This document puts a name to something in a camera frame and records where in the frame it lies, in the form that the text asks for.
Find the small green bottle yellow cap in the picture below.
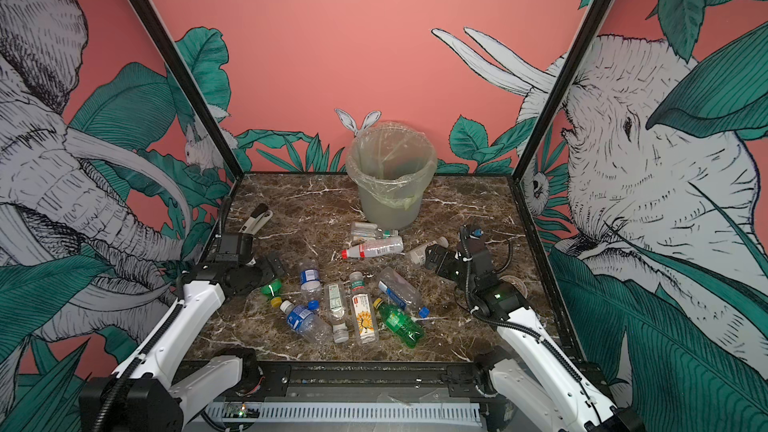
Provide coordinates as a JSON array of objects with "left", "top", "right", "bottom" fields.
[{"left": 260, "top": 279, "right": 283, "bottom": 308}]

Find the blue label clear water bottle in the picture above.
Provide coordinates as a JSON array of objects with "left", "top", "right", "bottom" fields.
[{"left": 299, "top": 259, "right": 323, "bottom": 302}]

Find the clear bottle blue cap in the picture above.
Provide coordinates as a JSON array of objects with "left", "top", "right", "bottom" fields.
[{"left": 378, "top": 267, "right": 430, "bottom": 318}]

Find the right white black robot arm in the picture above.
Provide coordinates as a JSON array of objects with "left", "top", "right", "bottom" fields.
[{"left": 425, "top": 226, "right": 645, "bottom": 431}]

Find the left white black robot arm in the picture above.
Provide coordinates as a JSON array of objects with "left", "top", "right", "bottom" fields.
[{"left": 78, "top": 232, "right": 286, "bottom": 431}]

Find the clear plastic bin liner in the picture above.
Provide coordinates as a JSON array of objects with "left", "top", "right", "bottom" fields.
[{"left": 344, "top": 121, "right": 439, "bottom": 210}]

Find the grey mesh waste bin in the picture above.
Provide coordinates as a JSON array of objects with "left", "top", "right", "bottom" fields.
[{"left": 347, "top": 126, "right": 438, "bottom": 231}]

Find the white tape roll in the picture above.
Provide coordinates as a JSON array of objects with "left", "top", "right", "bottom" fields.
[{"left": 501, "top": 275, "right": 528, "bottom": 298}]

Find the grey black stapler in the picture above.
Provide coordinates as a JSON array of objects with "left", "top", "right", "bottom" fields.
[{"left": 239, "top": 203, "right": 273, "bottom": 236}]

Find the green soda bottle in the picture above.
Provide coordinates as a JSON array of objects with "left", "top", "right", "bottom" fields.
[{"left": 373, "top": 298, "right": 424, "bottom": 348}]

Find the crushed blue label water bottle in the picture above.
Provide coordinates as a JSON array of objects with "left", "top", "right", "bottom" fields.
[{"left": 280, "top": 300, "right": 333, "bottom": 344}]

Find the red cap white bottle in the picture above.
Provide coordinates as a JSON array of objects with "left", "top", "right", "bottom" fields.
[{"left": 341, "top": 236, "right": 404, "bottom": 259}]

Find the clear bottle green white label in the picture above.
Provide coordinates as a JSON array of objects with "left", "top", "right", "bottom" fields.
[{"left": 325, "top": 282, "right": 349, "bottom": 344}]

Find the sunflower label tea bottle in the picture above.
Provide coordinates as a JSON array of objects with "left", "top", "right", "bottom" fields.
[{"left": 349, "top": 271, "right": 378, "bottom": 344}]

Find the clear bottle green neck band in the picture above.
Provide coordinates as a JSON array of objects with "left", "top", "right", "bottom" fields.
[{"left": 350, "top": 222, "right": 399, "bottom": 241}]

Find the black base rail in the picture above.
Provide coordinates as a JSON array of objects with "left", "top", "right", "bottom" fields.
[{"left": 248, "top": 361, "right": 492, "bottom": 401}]

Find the white perforated cable tray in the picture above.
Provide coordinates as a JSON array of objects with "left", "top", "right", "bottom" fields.
[{"left": 206, "top": 402, "right": 483, "bottom": 427}]

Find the left black frame post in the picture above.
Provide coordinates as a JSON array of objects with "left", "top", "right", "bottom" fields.
[{"left": 128, "top": 0, "right": 245, "bottom": 181}]

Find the black frame post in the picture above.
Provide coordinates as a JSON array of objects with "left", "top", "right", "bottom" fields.
[
  {"left": 128, "top": 0, "right": 245, "bottom": 181},
  {"left": 512, "top": 0, "right": 615, "bottom": 184}
]

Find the right black frame post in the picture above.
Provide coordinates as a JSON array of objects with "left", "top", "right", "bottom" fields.
[{"left": 512, "top": 0, "right": 615, "bottom": 184}]

